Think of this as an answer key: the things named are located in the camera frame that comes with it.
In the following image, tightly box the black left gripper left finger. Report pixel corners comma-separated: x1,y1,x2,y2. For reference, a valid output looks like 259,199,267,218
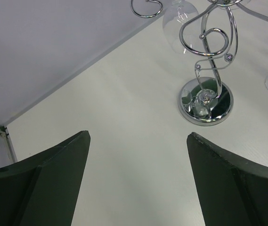
0,131,90,226

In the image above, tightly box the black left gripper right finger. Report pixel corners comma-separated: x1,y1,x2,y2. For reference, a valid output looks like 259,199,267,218
187,132,268,226

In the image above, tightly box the etched clear wine glass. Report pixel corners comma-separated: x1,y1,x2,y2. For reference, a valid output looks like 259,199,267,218
162,0,199,54

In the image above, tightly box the chrome wine glass rack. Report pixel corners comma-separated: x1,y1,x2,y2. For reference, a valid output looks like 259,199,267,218
130,0,268,127

